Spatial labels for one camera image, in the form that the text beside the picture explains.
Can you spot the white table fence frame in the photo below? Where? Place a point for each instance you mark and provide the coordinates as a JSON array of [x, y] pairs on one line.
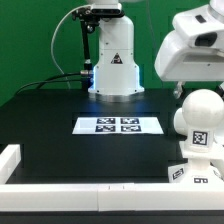
[[101, 197]]

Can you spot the white lamp base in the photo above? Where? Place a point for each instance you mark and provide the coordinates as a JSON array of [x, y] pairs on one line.
[[197, 169]]

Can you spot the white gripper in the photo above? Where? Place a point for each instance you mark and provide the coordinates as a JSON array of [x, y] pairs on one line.
[[194, 50]]

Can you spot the white marker sheet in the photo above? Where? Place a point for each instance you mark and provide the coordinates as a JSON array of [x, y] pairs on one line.
[[117, 125]]

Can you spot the black camera on stand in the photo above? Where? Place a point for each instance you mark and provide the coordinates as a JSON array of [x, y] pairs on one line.
[[89, 17]]

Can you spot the white lamp bulb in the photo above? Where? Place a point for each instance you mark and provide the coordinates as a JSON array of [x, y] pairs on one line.
[[203, 111]]

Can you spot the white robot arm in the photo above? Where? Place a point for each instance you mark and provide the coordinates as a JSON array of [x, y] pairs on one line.
[[116, 75]]

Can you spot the white lamp shade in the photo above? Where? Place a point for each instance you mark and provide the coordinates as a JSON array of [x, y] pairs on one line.
[[180, 127]]

